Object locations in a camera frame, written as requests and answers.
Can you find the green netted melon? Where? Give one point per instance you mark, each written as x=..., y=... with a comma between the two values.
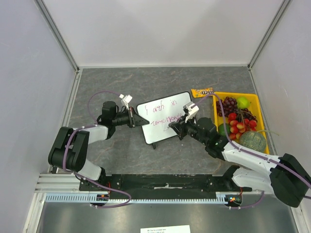
x=253, y=140

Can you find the red cherries cluster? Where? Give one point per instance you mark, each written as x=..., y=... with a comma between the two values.
x=241, y=123

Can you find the white paper label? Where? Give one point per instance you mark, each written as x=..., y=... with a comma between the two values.
x=169, y=229

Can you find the purple grape bunch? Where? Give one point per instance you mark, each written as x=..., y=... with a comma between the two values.
x=229, y=105

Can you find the yellow plastic fruit tray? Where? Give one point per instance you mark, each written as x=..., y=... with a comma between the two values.
x=254, y=109

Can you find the green lime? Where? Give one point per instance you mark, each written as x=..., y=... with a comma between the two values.
x=222, y=129

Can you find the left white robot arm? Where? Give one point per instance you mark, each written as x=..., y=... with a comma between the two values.
x=69, y=150

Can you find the yellow candy packet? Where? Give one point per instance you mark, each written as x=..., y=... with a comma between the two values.
x=200, y=93

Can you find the green pear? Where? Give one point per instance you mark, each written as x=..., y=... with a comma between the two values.
x=243, y=102

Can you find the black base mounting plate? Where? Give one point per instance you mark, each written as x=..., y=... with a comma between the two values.
x=172, y=186

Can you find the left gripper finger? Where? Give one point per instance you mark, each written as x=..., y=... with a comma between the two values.
x=141, y=123
x=140, y=119

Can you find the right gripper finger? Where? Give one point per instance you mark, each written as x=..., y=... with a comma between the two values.
x=178, y=129
x=177, y=124

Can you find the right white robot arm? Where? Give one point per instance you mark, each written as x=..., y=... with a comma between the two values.
x=282, y=176

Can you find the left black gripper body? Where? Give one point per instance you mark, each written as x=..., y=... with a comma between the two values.
x=131, y=117

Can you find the white whiteboard black frame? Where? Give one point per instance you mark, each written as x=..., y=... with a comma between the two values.
x=160, y=113

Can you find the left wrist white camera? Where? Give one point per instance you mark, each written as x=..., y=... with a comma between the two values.
x=125, y=100

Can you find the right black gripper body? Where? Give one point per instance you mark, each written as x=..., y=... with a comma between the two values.
x=182, y=128

